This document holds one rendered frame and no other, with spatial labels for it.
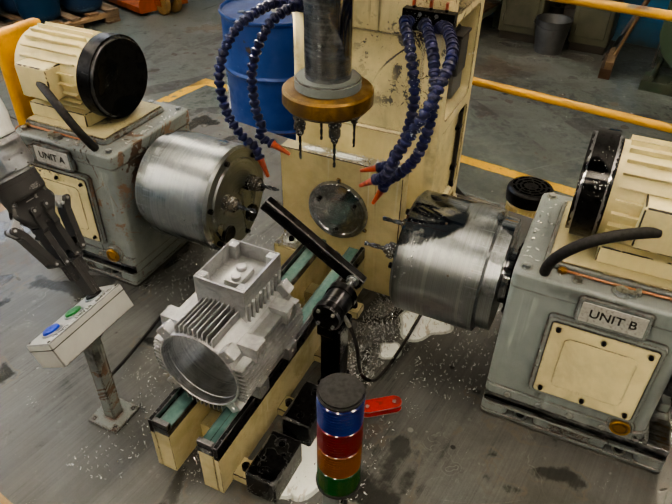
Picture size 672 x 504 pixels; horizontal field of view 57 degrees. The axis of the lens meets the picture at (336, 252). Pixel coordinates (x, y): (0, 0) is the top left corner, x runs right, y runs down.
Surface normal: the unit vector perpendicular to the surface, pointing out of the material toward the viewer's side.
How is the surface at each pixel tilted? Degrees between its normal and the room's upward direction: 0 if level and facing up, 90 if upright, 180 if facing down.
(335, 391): 0
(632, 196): 68
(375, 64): 90
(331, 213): 90
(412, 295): 95
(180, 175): 47
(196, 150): 13
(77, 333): 63
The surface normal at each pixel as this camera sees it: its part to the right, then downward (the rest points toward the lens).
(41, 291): 0.01, -0.79
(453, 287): -0.40, 0.29
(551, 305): -0.43, 0.54
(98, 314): 0.81, -0.13
